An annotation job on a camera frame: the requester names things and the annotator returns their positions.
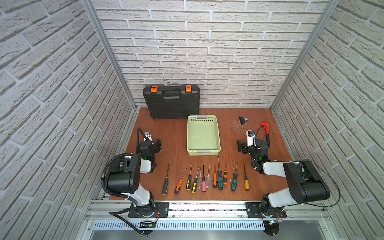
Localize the yellow orange handle screwdriver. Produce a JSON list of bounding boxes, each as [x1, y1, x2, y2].
[[244, 164, 250, 191]]

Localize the orange short screwdriver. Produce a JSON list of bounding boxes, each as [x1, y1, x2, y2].
[[223, 162, 228, 185]]

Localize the black yellow long screwdriver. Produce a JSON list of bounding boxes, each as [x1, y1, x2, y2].
[[162, 164, 170, 196]]

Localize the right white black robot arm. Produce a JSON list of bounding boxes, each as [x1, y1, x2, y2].
[[237, 139, 331, 218]]

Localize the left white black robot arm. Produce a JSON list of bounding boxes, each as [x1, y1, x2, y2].
[[101, 140, 162, 218]]

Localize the light green plastic bin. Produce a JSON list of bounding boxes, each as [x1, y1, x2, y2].
[[187, 115, 221, 156]]

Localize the large green black screwdriver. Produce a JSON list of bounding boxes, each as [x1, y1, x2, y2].
[[217, 157, 224, 191]]

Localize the orange black small screwdriver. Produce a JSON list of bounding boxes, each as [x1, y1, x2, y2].
[[213, 167, 218, 188]]

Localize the clear red tester screwdriver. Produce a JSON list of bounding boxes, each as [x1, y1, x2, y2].
[[206, 164, 211, 189]]

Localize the small black relay component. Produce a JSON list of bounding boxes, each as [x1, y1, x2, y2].
[[239, 116, 249, 125]]

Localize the red black pipe wrench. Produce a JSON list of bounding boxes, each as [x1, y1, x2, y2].
[[260, 122, 271, 148]]

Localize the black plastic tool case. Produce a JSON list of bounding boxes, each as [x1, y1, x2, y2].
[[143, 85, 200, 120]]

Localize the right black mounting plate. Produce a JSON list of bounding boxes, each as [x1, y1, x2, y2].
[[245, 202, 287, 219]]

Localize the black mounting plate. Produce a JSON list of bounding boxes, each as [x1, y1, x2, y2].
[[245, 202, 287, 219], [128, 202, 170, 218]]

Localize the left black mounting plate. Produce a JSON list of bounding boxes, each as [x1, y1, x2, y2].
[[128, 202, 170, 218]]

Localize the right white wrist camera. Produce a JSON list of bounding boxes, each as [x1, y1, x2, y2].
[[246, 130, 256, 147]]

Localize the pink handle screwdriver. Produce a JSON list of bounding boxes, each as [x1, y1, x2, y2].
[[202, 166, 206, 193]]

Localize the clear handle tester screwdriver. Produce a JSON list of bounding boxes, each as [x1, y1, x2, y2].
[[198, 170, 202, 190]]

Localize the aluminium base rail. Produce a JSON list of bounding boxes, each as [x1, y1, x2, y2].
[[82, 200, 332, 232]]

